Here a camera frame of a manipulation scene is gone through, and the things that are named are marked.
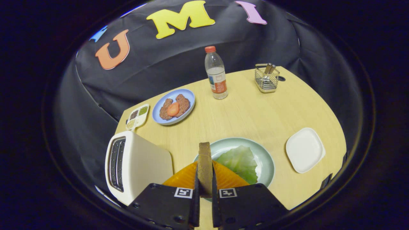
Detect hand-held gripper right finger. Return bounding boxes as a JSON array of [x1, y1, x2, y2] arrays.
[[212, 161, 289, 230]]

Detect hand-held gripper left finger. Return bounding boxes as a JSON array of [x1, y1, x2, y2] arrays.
[[127, 161, 200, 230]]

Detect dark brown bread slice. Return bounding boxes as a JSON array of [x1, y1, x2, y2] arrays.
[[197, 142, 213, 197]]

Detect green lettuce leaf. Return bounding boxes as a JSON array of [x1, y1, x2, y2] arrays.
[[215, 145, 258, 185]]

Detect white toaster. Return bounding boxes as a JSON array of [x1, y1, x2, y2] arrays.
[[105, 130, 174, 206]]

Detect pale green round plate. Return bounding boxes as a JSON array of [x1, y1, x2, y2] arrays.
[[193, 137, 275, 189]]

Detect red tomato slice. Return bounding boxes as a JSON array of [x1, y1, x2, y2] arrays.
[[167, 102, 180, 117]]

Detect brown meat patty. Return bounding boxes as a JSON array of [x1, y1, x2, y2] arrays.
[[175, 94, 191, 118], [159, 98, 173, 120]]

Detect white square plate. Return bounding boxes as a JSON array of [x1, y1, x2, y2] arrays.
[[285, 127, 326, 174]]

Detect white divided condiment tray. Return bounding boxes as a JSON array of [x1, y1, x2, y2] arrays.
[[126, 103, 150, 131]]

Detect blue round plate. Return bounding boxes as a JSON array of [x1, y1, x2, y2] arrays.
[[152, 88, 196, 126]]

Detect small black table edge block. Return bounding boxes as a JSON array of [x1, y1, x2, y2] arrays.
[[320, 173, 333, 189]]

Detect clear red-capped water bottle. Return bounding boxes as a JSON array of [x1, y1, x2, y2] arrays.
[[204, 46, 228, 100]]

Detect black backdrop cloth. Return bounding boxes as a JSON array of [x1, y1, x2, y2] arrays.
[[53, 0, 365, 192]]

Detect metal wire cutlery basket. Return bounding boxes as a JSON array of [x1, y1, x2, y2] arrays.
[[255, 64, 280, 93]]

